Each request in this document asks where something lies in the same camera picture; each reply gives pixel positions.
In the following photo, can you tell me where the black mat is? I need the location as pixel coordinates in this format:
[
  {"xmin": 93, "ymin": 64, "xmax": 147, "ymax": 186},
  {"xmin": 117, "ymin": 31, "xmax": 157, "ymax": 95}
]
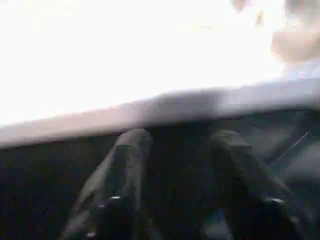
[{"xmin": 0, "ymin": 107, "xmax": 320, "ymax": 240}]

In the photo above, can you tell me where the white plastic table top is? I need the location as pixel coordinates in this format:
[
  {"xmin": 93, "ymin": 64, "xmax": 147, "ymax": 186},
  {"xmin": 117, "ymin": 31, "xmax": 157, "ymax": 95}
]
[{"xmin": 0, "ymin": 0, "xmax": 320, "ymax": 148}]

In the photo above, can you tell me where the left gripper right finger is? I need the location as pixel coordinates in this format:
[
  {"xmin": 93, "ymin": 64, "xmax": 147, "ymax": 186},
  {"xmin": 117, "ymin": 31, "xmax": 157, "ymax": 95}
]
[{"xmin": 207, "ymin": 129, "xmax": 307, "ymax": 240}]

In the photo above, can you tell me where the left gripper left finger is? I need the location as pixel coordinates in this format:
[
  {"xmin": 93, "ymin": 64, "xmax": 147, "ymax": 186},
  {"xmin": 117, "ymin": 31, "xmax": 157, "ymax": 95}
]
[{"xmin": 61, "ymin": 128, "xmax": 154, "ymax": 240}]

